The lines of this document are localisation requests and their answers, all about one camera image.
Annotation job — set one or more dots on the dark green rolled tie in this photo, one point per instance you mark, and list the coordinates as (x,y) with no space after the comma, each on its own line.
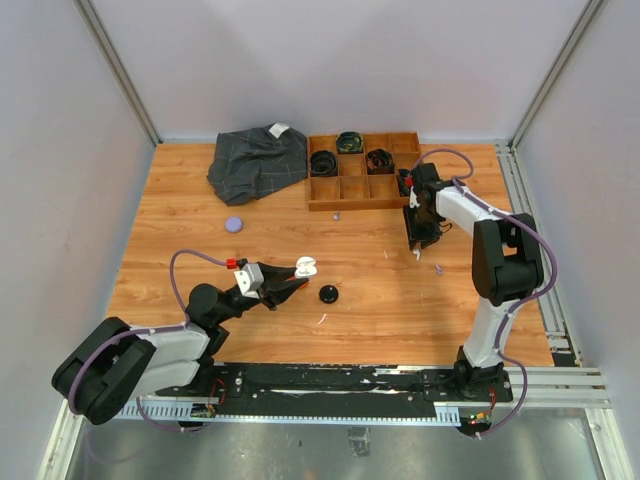
(401,174)

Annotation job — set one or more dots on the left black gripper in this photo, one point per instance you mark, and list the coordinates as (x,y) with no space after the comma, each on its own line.
(271,293)

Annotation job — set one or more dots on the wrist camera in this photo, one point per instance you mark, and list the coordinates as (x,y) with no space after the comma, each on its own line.
(249,279)
(410,184)

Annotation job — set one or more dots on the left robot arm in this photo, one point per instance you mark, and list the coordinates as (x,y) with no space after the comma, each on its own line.
(118,362)

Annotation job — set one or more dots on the wooden compartment tray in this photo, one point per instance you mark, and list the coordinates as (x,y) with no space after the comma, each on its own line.
(360,171)

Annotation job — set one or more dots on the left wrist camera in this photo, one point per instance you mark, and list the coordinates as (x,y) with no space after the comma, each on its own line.
(249,279)

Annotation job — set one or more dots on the grey checked cloth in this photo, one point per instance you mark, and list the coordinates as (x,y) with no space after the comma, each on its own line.
(254,163)

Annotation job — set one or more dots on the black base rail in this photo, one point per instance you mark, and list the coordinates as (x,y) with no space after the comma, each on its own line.
(337,392)

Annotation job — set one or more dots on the purple earbud case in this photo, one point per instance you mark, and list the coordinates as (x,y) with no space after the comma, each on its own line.
(234,225)

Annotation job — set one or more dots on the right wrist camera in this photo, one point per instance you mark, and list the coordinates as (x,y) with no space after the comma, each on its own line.
(410,184)

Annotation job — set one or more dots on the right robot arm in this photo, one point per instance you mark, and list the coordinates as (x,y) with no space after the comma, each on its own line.
(506,269)

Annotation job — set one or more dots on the black earbud case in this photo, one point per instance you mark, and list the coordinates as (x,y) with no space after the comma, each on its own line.
(328,294)

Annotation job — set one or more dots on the white earbud case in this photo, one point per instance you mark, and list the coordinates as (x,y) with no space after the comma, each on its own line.
(305,267)

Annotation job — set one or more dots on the brown rolled belt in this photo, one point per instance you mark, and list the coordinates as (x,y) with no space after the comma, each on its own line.
(380,162)

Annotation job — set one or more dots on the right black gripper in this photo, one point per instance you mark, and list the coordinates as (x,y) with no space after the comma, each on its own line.
(416,235)

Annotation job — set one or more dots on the green patterned rolled tie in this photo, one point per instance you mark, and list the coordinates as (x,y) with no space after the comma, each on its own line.
(350,142)

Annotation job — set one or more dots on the black rolled belt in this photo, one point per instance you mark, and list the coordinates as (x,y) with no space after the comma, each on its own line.
(323,163)

